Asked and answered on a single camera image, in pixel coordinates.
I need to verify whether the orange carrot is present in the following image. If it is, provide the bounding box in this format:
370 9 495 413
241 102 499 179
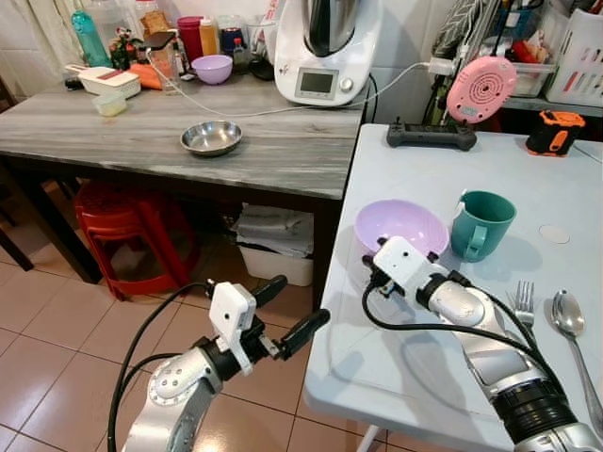
129 63 164 91

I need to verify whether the white kitchen cooking machine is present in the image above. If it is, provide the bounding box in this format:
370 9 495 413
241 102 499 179
274 0 383 108

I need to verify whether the small translucent plastic container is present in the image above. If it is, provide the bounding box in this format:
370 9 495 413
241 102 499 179
94 91 129 119

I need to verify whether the long white power cable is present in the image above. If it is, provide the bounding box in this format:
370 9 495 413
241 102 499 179
168 60 446 121

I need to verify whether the large purple plastic bowl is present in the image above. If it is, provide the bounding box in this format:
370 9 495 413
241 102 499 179
354 199 451 261

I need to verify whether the clear plastic storage box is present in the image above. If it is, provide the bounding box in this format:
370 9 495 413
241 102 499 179
512 61 558 99

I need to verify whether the pink round fan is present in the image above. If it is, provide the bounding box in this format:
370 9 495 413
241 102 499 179
447 56 519 125

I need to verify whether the red plastic stool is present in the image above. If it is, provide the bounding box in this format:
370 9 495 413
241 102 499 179
73 181 200 301

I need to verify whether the red plastic canister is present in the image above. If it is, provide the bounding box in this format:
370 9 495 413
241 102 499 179
177 16 205 63

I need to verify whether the orange and black tape measure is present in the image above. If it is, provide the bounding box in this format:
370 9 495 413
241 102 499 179
526 110 588 158

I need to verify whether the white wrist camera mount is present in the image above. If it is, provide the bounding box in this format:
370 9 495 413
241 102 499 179
371 235 446 299
208 281 258 374

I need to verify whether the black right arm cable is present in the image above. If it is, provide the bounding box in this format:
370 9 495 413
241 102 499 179
362 267 559 389

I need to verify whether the teal water bottle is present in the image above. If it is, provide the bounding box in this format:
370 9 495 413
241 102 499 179
71 9 113 69

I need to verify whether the grey wood-top table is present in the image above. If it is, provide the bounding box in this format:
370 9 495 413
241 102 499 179
0 73 367 312

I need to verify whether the round white table plug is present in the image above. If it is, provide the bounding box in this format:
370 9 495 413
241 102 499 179
539 224 573 246

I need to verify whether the white slotted plastic basket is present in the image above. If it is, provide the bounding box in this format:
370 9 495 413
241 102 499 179
546 9 603 107

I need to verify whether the white storage bin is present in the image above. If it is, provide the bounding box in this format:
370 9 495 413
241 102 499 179
233 204 316 288

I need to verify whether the white plastic folding table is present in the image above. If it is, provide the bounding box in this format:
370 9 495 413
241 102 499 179
302 122 603 452

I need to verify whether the silver metal fork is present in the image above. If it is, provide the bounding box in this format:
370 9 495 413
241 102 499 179
508 281 537 342

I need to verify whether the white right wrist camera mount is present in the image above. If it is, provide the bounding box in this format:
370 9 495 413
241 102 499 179
371 235 446 299

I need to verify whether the small purple bowl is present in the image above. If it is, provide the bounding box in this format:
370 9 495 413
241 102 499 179
191 55 235 87

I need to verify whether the white power adapter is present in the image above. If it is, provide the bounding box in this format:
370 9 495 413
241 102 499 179
429 58 459 78

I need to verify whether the black remote controller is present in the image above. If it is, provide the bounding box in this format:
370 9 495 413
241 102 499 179
386 120 479 153

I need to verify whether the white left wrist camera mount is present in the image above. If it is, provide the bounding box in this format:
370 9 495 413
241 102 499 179
208 281 258 374

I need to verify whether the silver metal spoon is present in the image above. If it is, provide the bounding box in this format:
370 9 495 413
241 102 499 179
551 289 603 430

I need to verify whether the teal plastic mug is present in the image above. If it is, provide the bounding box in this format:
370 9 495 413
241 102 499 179
450 190 518 264

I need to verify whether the stainless steel bowl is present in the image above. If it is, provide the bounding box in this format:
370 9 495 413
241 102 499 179
180 121 244 158

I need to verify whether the clear drinking glass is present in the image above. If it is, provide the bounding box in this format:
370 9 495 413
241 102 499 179
150 41 186 96

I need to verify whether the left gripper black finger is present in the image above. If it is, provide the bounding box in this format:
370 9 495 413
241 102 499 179
251 275 288 309
279 309 333 362

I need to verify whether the orange bottle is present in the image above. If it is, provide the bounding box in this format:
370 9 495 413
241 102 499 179
199 17 220 57

